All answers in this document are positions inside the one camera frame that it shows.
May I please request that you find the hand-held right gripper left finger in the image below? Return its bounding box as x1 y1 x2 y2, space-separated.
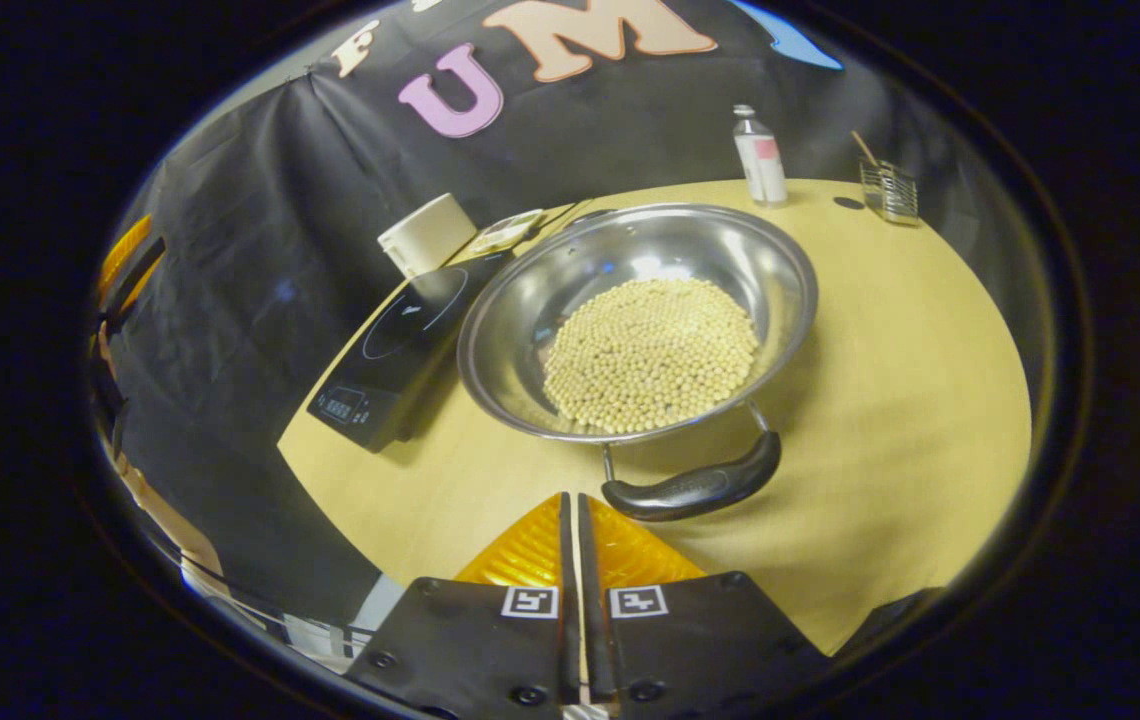
345 492 581 717

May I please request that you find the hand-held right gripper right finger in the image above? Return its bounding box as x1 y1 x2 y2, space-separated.
578 492 833 707

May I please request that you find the black induction cooktop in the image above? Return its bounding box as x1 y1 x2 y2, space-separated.
307 250 516 453

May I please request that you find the steel pot with black handles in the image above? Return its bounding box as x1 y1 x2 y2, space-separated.
457 203 819 523

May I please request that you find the pile of yellow soybeans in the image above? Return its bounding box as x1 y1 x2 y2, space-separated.
542 278 761 435

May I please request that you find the white toaster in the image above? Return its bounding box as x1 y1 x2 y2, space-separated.
377 193 478 279

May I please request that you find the white divided plate of beans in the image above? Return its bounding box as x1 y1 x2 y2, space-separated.
468 208 546 255

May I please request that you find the clear bottle with white label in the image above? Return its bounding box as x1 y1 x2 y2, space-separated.
732 104 789 209

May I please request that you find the small wire basket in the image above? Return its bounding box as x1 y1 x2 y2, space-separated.
860 158 921 225

